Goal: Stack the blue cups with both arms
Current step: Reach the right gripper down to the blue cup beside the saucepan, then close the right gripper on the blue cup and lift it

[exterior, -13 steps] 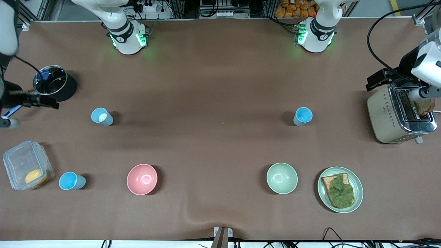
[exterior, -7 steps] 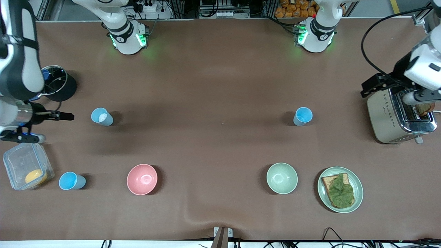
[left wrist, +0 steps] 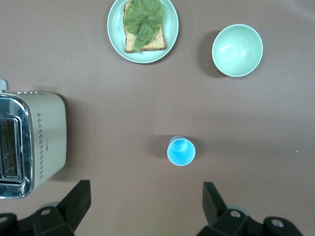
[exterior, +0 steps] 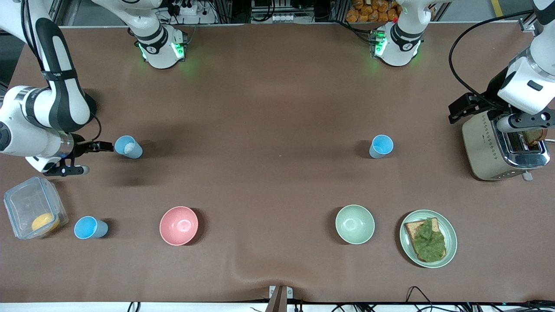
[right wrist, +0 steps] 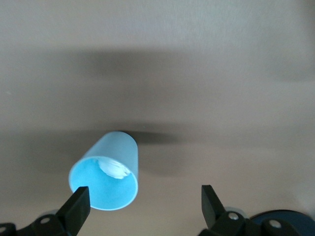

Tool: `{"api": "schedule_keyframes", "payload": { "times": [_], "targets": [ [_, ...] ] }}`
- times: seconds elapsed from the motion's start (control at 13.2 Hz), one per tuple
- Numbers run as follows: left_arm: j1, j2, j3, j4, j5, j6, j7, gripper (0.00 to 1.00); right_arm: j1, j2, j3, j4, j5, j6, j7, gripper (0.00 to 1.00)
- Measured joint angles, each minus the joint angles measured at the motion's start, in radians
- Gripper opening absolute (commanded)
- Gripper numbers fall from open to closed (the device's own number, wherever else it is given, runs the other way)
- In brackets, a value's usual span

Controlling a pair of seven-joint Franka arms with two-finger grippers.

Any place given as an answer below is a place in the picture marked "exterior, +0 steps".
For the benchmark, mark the aluminium frame beam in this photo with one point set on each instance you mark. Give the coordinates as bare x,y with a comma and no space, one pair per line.
54,11

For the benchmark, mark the clear plastic food container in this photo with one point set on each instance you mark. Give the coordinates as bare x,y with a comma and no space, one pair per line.
21,203

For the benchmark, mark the pink bowl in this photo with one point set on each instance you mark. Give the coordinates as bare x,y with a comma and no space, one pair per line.
178,225

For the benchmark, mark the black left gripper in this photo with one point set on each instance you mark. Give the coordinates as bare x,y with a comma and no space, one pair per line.
491,98

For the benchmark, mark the brown table cover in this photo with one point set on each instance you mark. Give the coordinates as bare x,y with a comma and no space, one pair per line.
277,86

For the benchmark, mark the metal bracket with brown post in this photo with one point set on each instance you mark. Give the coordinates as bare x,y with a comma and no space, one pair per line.
281,299

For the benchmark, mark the green lettuce leaf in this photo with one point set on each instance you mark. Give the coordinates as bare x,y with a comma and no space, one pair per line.
430,242

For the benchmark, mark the white crumpled paper ball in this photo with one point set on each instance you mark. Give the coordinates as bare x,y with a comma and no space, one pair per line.
129,148

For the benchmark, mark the small white power strip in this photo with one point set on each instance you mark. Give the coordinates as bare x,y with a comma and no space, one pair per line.
284,18

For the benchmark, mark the toast slice under lettuce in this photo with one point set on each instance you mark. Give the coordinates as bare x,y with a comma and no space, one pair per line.
412,229

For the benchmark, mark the light blue plastic cup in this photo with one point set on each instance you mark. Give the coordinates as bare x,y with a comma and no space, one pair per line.
381,147
89,228
130,149

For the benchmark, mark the bag of orange buns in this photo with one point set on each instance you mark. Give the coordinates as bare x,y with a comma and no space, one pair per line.
373,12

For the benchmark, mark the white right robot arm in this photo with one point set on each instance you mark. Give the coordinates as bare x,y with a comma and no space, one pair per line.
158,50

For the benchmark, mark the brown bread slice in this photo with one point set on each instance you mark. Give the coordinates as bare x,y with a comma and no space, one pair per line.
535,138

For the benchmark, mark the yellow orange food piece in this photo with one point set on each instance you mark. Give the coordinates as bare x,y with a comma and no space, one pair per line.
45,222

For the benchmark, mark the white power strip with plugs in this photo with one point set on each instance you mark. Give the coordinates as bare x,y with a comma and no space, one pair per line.
190,8

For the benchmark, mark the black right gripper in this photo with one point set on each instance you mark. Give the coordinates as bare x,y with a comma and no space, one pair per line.
79,147

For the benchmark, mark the pale green bowl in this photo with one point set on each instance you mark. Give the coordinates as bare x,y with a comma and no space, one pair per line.
354,224

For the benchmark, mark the beige and chrome toaster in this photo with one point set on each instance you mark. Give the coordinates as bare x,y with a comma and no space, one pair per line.
483,149

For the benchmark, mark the aluminium corner bracket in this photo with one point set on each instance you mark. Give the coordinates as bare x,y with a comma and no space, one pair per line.
529,25

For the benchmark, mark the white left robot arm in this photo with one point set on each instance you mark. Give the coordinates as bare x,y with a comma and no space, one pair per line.
527,82

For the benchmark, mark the pale green plate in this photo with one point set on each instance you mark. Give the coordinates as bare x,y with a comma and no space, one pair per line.
407,247

